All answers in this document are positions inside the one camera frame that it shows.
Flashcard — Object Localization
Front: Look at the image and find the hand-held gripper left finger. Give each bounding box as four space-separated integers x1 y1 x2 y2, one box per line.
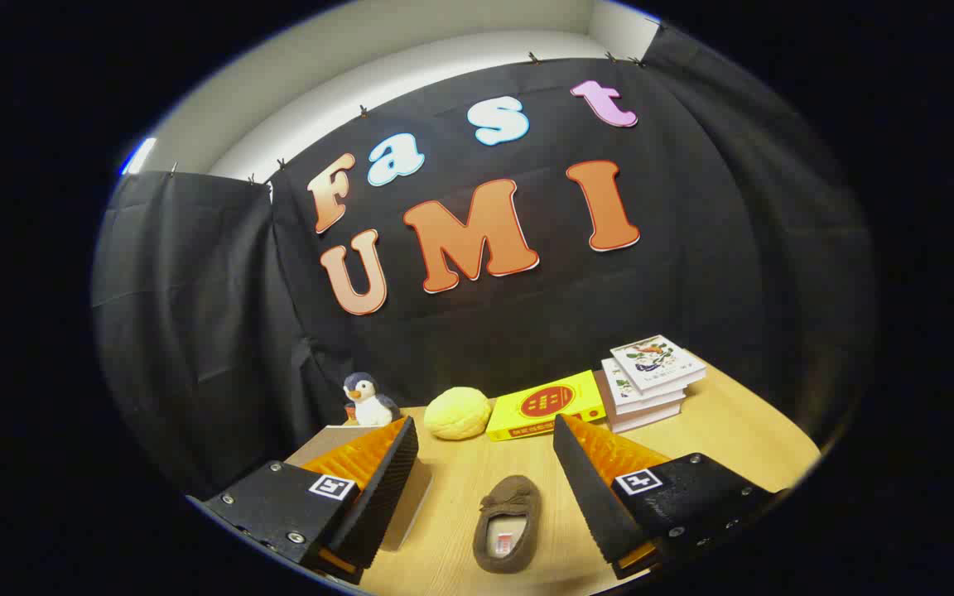
202 416 420 586

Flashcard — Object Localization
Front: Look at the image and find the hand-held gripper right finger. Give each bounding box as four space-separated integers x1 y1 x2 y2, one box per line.
552 413 791 580

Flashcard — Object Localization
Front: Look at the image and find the beige fabric storage box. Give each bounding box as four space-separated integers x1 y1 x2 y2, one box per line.
285 425 435 553

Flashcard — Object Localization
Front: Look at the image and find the brown fuzzy shoe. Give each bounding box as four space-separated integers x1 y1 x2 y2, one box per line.
473 474 542 574

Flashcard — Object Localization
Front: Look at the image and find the penguin plush toy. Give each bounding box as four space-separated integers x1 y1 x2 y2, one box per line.
342 372 402 427

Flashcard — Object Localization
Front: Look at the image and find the thin book with brown spine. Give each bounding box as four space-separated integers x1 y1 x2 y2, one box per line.
593 370 685 435

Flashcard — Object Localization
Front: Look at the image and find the yellow book with red circle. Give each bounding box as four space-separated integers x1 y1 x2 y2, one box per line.
486 370 607 442

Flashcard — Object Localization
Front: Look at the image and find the yellow round plush cushion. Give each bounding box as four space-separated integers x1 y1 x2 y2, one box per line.
424 387 493 440

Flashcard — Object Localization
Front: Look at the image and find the white book with floral cover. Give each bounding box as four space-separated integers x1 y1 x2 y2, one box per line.
609 334 706 392

